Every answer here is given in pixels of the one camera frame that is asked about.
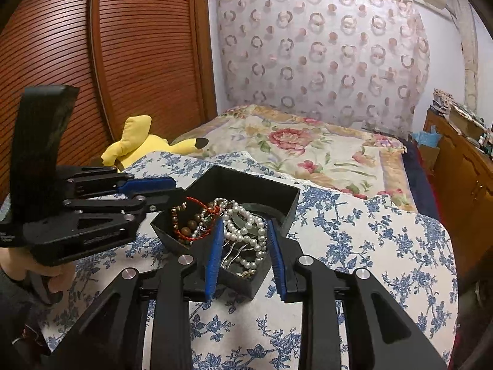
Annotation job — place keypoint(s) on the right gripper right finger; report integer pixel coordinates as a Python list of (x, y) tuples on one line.
[(284, 253)]

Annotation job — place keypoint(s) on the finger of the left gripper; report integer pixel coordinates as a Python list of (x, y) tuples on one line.
[(146, 184), (148, 202)]

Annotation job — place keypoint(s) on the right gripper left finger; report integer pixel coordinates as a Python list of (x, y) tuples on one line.
[(200, 284)]

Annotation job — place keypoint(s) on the black square jewelry box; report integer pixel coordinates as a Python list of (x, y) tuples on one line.
[(245, 260)]

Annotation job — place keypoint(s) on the pale jade bangle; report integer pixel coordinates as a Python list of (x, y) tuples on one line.
[(251, 215)]

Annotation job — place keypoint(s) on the left hand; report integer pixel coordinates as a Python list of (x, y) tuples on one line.
[(17, 262)]

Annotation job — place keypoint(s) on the yellow Pikachu plush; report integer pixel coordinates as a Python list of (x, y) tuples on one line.
[(136, 142)]

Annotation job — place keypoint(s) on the floral quilt on bed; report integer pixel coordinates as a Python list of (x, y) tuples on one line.
[(349, 160)]

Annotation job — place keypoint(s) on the blue floral white cloth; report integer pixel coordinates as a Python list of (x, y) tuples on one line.
[(410, 254)]

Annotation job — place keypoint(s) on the brown louvered wardrobe door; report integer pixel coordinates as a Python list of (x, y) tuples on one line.
[(126, 57)]

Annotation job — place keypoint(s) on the dark blue bed sheet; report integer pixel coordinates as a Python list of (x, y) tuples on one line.
[(421, 189)]

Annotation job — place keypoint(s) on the blue paper bag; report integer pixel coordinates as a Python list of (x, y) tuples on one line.
[(429, 138)]

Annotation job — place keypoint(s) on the wooden side cabinet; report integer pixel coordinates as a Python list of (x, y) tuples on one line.
[(462, 178)]

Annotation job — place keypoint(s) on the pink circle pattern curtain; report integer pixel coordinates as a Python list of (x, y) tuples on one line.
[(360, 64)]

